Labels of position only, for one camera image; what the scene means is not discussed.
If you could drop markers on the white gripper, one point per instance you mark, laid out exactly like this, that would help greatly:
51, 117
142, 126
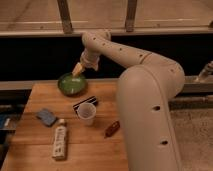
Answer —
88, 59

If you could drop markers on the green ceramic bowl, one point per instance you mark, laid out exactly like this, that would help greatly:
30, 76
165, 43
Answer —
70, 85

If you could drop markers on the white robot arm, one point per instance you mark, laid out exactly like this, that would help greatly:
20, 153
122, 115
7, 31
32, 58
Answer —
149, 81

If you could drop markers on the clear plastic cup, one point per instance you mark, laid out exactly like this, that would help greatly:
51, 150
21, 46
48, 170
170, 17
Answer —
86, 112

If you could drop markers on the blue sponge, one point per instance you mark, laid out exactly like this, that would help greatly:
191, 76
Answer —
46, 117

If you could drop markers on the white plastic bottle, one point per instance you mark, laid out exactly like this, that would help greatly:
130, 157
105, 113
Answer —
59, 144

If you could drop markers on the blue object at left edge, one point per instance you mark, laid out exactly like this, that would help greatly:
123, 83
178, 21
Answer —
4, 121

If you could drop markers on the left metal window post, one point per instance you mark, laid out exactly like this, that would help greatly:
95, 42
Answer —
65, 16

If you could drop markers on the metal window post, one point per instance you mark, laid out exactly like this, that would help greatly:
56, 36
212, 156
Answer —
130, 15
65, 16

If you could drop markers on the right metal window post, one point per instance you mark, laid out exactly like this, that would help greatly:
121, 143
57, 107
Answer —
130, 15

